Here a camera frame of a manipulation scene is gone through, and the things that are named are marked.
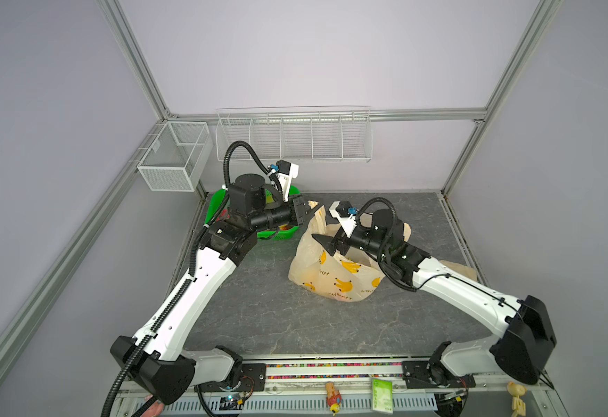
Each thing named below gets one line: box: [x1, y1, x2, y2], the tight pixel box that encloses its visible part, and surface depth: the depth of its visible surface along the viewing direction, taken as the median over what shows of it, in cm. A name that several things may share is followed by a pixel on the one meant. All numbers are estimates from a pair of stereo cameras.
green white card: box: [370, 377, 394, 414], surface depth 71 cm
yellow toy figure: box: [507, 381, 528, 417], surface depth 70 cm
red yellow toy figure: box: [325, 382, 343, 417], surface depth 70 cm
